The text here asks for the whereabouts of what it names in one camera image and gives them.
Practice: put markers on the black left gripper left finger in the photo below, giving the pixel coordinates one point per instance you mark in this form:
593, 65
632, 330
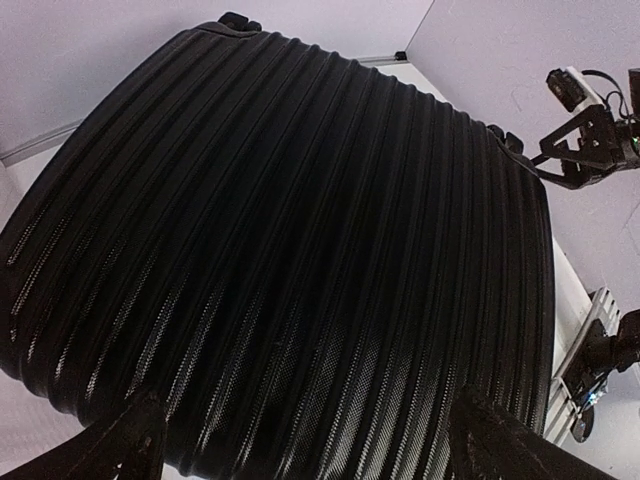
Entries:
126, 443

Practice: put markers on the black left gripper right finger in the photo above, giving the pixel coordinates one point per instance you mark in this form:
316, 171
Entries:
488, 442

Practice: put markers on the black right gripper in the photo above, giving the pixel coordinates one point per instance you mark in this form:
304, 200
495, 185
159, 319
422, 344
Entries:
608, 135

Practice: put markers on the black ribbed hard suitcase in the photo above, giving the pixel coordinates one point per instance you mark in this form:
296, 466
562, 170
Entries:
306, 259

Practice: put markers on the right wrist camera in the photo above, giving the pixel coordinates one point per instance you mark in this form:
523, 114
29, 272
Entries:
571, 88

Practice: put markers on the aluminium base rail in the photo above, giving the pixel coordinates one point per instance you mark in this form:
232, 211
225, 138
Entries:
581, 379

